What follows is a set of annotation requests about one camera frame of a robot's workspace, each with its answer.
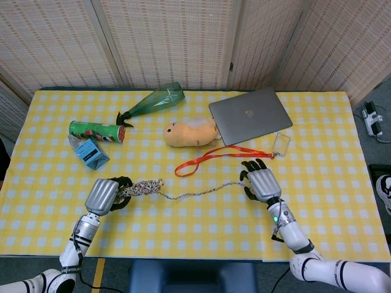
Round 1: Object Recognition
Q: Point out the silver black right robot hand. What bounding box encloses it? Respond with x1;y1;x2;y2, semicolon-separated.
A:
239;158;282;203

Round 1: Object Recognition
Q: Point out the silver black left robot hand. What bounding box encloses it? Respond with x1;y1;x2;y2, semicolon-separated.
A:
84;176;134;215

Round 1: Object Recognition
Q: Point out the brown braided rope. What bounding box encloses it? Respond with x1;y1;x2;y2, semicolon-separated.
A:
117;178;250;204

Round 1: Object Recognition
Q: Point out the yellow checkered tablecloth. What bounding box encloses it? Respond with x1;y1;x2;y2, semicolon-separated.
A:
0;90;391;263

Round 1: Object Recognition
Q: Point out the blue cardboard carton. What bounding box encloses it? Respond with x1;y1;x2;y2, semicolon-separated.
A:
75;139;110;170

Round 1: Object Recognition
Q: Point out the clear badge holder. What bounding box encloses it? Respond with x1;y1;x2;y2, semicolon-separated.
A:
271;132;291;157

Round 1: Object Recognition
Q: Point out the small clear plastic container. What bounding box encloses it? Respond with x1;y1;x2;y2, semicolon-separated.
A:
67;134;85;152

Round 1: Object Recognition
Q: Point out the green Pringles can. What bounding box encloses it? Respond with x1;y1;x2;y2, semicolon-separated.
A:
68;120;128;145

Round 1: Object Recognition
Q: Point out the grey laptop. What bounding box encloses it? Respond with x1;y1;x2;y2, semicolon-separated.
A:
208;86;293;147

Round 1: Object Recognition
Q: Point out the orange plush toy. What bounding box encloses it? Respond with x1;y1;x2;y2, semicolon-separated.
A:
163;118;221;148

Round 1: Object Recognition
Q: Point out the green plastic bottle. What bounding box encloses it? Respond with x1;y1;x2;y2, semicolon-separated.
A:
115;82;186;128

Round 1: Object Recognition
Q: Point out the black floor mat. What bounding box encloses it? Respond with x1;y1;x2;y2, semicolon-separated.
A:
368;164;391;236

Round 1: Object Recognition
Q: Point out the black and white shoe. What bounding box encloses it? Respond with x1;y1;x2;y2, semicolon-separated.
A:
375;174;391;216

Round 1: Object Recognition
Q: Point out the white power strip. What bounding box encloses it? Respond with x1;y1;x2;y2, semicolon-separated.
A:
362;101;386;137

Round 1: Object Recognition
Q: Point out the woven folding screen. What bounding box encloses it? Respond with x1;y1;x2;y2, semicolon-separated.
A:
0;0;391;144

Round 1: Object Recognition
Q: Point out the red lanyard strap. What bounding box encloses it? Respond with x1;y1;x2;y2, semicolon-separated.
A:
174;145;275;177

